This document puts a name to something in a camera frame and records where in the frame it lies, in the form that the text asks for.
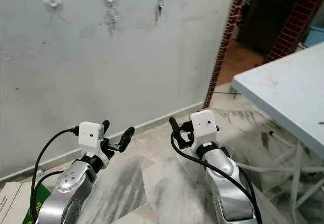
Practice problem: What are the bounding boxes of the red brick wall edge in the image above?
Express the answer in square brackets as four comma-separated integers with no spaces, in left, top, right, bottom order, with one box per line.
[202,0,251,109]

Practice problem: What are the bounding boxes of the silver keys on large ring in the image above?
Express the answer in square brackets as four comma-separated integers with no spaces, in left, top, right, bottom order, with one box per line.
[104,6,118,31]

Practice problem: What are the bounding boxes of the white table leg frame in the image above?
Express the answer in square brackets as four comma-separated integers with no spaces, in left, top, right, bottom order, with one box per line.
[258,128,324,224]

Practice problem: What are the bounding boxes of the red brick pillar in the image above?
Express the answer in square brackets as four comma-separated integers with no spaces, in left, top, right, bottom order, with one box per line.
[266,0,324,63]

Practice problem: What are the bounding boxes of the long black left arm cable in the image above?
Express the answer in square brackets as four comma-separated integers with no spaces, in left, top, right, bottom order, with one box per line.
[29,127,80,224]

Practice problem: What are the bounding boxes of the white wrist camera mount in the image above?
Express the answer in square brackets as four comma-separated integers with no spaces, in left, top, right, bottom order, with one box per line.
[189,110,221,154]
[78,121,107,156]

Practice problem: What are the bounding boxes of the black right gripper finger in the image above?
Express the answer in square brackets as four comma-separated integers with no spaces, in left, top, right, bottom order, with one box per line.
[169,117,185,149]

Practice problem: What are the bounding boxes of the thin dark floor cable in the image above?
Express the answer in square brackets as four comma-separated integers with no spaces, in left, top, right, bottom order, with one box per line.
[213,89,238,95]

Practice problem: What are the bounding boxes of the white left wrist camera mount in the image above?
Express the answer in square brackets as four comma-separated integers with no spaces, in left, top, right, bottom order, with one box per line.
[78,121,107,156]

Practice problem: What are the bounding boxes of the light blue table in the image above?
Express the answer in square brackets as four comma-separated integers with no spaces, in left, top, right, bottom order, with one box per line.
[231,43,324,159]

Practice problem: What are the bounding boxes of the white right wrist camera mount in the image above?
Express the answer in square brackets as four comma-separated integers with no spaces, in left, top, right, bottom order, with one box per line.
[189,110,221,154]

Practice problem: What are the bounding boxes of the blue container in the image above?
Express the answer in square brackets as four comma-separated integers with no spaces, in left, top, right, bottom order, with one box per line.
[303,24,324,48]

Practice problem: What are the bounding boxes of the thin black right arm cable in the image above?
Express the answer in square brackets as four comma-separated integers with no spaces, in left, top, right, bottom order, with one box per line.
[237,164,261,214]

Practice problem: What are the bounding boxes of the short black left arm cable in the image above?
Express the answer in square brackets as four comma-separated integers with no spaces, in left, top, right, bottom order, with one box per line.
[31,170,64,204]

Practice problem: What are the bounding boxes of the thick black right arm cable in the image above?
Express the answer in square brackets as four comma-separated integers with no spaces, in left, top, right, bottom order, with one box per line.
[170,130,263,224]

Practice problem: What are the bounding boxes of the dark brown door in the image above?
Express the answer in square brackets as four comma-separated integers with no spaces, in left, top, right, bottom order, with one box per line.
[235,0,309,53]

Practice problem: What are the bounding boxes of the white and green cardboard box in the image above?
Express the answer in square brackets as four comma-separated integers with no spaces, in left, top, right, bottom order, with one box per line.
[0,182,52,224]

